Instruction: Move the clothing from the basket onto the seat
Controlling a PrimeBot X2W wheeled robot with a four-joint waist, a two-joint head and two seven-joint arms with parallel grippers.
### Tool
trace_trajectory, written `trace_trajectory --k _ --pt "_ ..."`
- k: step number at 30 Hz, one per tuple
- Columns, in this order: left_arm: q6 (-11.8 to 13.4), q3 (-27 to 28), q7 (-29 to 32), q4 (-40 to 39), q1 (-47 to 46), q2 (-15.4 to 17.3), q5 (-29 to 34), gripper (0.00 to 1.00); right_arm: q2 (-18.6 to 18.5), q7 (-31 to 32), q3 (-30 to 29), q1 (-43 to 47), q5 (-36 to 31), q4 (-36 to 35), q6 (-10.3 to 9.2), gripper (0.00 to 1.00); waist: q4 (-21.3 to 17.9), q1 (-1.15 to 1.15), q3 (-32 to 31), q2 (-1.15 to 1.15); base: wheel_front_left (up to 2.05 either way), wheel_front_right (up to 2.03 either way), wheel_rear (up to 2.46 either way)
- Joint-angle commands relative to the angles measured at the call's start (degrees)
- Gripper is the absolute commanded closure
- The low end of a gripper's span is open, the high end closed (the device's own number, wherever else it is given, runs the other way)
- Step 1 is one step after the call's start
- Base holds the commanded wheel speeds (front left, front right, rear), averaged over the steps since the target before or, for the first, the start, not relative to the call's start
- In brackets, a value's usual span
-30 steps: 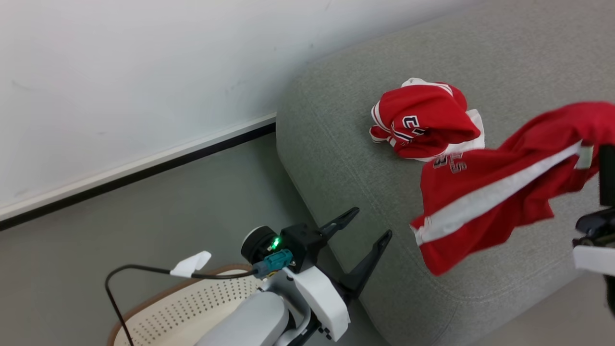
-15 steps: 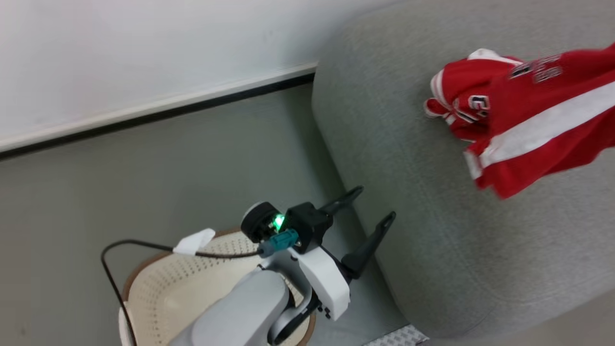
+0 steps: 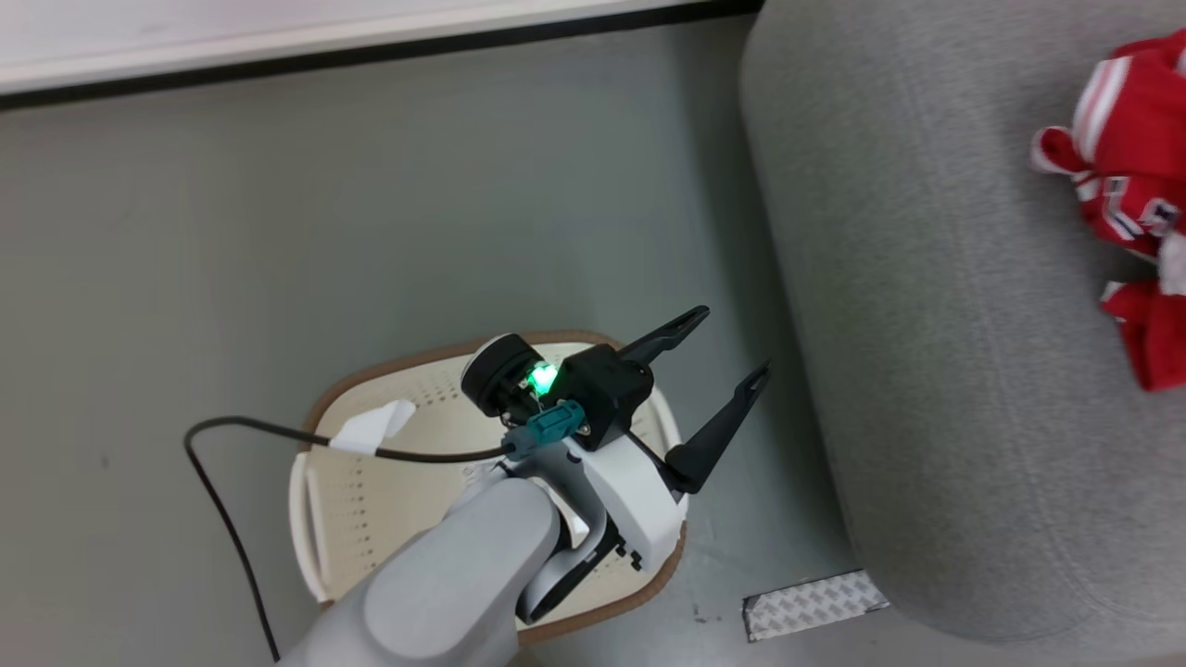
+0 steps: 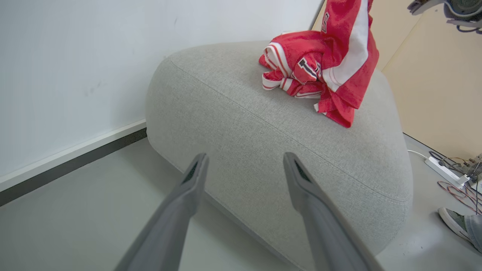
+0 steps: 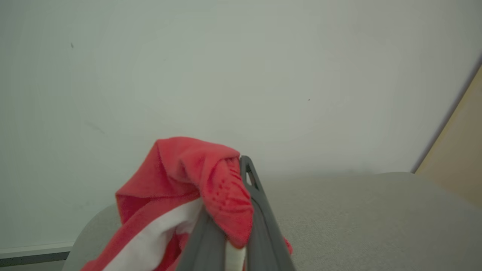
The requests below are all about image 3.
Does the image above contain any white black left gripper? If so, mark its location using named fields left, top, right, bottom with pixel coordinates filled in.
left=461, top=305, right=772, bottom=577

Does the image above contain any red white jersey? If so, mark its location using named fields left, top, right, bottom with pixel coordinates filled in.
left=1030, top=28, right=1186, bottom=393

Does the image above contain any grey fabric sofa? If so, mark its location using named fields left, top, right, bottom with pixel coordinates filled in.
left=738, top=0, right=1186, bottom=646

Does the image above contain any grey patterned floor tape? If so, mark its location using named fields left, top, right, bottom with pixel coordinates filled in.
left=741, top=569, right=891, bottom=644

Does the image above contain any white tape tag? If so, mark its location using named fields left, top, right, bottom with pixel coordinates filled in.
left=328, top=399, right=417, bottom=456

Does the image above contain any white perforated laundry basket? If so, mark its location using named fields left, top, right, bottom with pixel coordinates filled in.
left=288, top=329, right=689, bottom=648

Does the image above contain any white and black baseboard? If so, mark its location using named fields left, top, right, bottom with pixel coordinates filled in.
left=0, top=0, right=766, bottom=112

